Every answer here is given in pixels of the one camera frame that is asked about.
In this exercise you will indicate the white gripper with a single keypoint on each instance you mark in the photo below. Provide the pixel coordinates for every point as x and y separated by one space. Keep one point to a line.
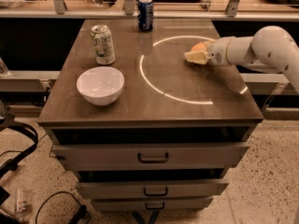
217 52

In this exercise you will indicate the orange fruit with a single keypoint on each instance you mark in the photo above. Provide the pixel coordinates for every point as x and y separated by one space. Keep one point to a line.
201 46

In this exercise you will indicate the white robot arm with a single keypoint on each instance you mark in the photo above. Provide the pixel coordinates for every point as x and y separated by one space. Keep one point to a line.
271 45

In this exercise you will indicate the white bowl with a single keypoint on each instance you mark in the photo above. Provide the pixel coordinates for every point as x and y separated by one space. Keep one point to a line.
101 85

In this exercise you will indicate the blue soda can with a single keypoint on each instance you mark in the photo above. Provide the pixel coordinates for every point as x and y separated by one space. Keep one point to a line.
145 15

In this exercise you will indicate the grey drawer cabinet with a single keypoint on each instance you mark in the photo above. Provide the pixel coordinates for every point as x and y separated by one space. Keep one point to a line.
165 100

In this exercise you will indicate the green white soda can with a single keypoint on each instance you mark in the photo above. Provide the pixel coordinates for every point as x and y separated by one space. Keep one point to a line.
103 44

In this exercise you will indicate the top grey drawer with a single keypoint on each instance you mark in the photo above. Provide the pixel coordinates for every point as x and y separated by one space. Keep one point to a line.
135 157

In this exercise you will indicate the grey drawer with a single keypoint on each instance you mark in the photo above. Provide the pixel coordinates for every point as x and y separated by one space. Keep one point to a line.
151 189
135 157
151 204

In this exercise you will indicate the middle grey drawer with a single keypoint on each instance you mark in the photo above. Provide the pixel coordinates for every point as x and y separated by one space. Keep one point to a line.
151 189

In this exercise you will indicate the bottom grey drawer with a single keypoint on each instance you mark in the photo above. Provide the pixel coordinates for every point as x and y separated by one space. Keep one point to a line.
151 204

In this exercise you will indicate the black chair base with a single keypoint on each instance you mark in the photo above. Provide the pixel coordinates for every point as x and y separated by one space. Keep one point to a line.
17 137

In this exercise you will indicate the clear plastic bottle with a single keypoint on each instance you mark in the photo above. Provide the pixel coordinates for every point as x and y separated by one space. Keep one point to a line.
21 203

